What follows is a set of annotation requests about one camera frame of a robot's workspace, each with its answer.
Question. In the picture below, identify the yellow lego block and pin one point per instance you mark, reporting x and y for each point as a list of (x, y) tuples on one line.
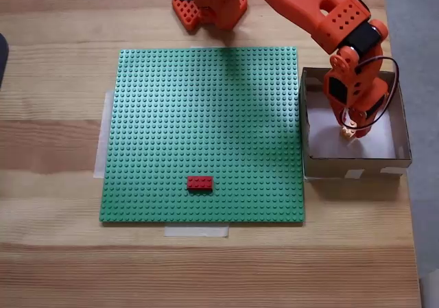
[(347, 132)]

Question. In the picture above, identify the open cardboard box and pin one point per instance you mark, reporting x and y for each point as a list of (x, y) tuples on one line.
[(326, 172)]

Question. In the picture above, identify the green lego baseplate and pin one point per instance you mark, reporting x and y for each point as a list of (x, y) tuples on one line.
[(205, 116)]

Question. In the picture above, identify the red lego block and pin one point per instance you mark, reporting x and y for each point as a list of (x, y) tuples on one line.
[(200, 184)]

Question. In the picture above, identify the wide masking tape strip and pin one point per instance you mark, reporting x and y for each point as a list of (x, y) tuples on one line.
[(101, 157)]

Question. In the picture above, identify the black rounded device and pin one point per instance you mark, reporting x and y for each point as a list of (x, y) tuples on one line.
[(2, 57)]

